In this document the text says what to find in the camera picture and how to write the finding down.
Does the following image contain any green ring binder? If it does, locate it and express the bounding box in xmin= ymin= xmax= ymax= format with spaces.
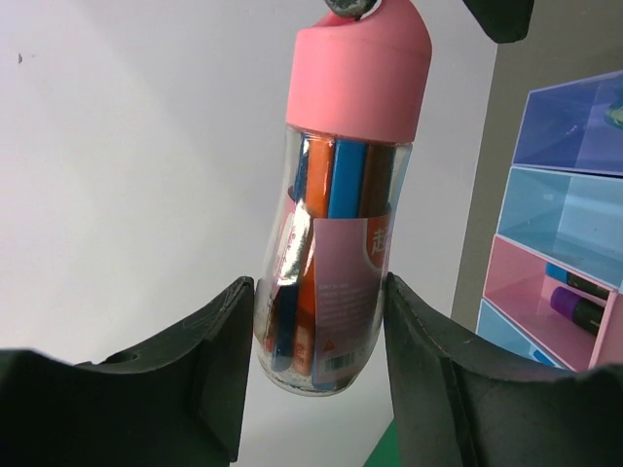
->
xmin=363 ymin=419 xmax=401 ymax=467

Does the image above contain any purple drawer box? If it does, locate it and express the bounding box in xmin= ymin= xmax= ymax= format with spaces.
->
xmin=513 ymin=71 xmax=622 ymax=177

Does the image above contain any black marker purple cap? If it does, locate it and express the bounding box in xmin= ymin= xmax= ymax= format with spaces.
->
xmin=550 ymin=287 xmax=605 ymax=336

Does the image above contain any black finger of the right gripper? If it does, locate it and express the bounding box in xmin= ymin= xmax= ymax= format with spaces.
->
xmin=462 ymin=0 xmax=534 ymax=45
xmin=324 ymin=0 xmax=382 ymax=20

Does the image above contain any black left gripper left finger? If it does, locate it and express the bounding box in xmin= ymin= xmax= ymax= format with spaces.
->
xmin=1 ymin=276 xmax=254 ymax=466

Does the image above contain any pink drawer box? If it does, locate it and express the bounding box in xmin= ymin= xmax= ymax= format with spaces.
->
xmin=482 ymin=235 xmax=622 ymax=371

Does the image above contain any black highlighter blue cap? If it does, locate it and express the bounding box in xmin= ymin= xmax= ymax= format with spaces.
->
xmin=545 ymin=263 xmax=609 ymax=300

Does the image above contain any colourful tube pink cap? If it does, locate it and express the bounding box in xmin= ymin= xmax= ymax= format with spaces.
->
xmin=254 ymin=1 xmax=432 ymax=397

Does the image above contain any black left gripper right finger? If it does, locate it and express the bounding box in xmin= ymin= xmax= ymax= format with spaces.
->
xmin=384 ymin=275 xmax=622 ymax=467

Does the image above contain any light blue drawer box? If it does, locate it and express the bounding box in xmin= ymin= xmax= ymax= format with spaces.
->
xmin=476 ymin=299 xmax=568 ymax=370
xmin=496 ymin=166 xmax=622 ymax=291

